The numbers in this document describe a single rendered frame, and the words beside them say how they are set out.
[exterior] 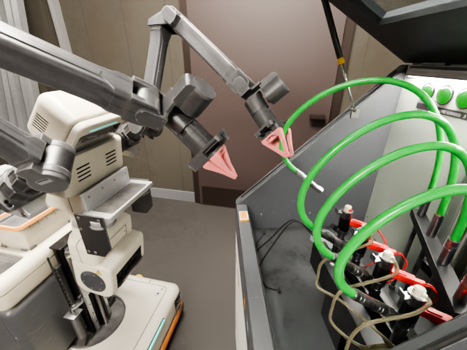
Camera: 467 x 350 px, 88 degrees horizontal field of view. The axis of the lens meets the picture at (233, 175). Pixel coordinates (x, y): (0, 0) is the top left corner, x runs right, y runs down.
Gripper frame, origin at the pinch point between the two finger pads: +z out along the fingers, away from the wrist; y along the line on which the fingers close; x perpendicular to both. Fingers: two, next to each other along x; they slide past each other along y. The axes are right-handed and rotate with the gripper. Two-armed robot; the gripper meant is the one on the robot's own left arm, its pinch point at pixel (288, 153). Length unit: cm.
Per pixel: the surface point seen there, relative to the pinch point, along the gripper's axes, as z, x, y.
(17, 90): -199, 184, -1
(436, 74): 2.1, -36.7, 22.5
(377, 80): -1.4, -26.2, 1.7
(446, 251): 34.7, -17.2, -3.0
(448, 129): 15.0, -29.5, -3.2
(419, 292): 34.4, -12.6, -16.6
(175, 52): -152, 71, 86
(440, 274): 37.4, -14.4, -5.3
